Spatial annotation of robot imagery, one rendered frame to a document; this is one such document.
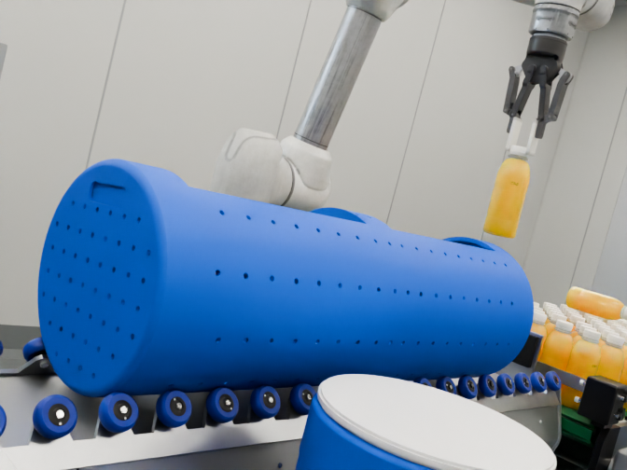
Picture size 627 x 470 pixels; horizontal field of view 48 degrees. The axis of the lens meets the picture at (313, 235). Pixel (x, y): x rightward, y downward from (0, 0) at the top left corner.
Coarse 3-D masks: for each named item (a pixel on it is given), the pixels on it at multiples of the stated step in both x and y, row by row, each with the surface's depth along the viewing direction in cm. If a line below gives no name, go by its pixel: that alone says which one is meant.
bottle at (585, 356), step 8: (576, 344) 167; (584, 344) 165; (592, 344) 165; (576, 352) 166; (584, 352) 164; (592, 352) 164; (600, 352) 165; (568, 360) 168; (576, 360) 165; (584, 360) 164; (592, 360) 164; (600, 360) 166; (568, 368) 167; (576, 368) 165; (584, 368) 164; (592, 368) 164; (584, 376) 164; (568, 392) 165; (576, 392) 164; (568, 400) 165; (576, 408) 165
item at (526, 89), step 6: (534, 66) 142; (528, 72) 143; (528, 78) 143; (522, 84) 144; (528, 84) 143; (534, 84) 145; (522, 90) 144; (528, 90) 144; (522, 96) 144; (528, 96) 145; (516, 102) 145; (522, 102) 145; (516, 108) 145; (522, 108) 146; (510, 114) 145; (516, 114) 145
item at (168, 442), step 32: (256, 416) 94; (288, 416) 99; (0, 448) 69; (32, 448) 71; (64, 448) 73; (96, 448) 76; (128, 448) 79; (160, 448) 82; (192, 448) 85; (224, 448) 88
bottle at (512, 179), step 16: (512, 160) 143; (496, 176) 145; (512, 176) 142; (528, 176) 143; (496, 192) 144; (512, 192) 142; (496, 208) 144; (512, 208) 143; (496, 224) 144; (512, 224) 143
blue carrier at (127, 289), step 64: (128, 192) 80; (192, 192) 83; (64, 256) 88; (128, 256) 78; (192, 256) 77; (256, 256) 84; (320, 256) 93; (384, 256) 104; (448, 256) 119; (64, 320) 86; (128, 320) 77; (192, 320) 77; (256, 320) 84; (320, 320) 92; (384, 320) 102; (448, 320) 115; (512, 320) 130; (128, 384) 78; (192, 384) 85; (256, 384) 94
